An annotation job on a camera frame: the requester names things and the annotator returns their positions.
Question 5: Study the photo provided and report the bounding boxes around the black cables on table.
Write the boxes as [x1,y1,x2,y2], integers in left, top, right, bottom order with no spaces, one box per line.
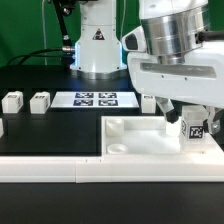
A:
[6,48,75,66]

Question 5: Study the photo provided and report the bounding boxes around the white part at left edge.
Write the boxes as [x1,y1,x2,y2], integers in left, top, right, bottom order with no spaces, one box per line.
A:
[0,118,4,138]

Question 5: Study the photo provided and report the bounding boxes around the white sheet with AprilTags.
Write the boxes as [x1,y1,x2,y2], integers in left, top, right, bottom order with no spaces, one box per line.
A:
[51,91,139,108]

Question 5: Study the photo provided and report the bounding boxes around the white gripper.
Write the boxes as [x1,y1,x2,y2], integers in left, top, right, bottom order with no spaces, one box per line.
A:
[122,26,224,135]

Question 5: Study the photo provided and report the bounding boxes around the white L-shaped obstacle fence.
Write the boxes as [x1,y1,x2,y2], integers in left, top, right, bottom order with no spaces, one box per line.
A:
[0,154,224,183]

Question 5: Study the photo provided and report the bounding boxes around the white square tabletop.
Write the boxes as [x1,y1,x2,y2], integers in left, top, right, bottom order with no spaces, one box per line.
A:
[101,116,224,157]

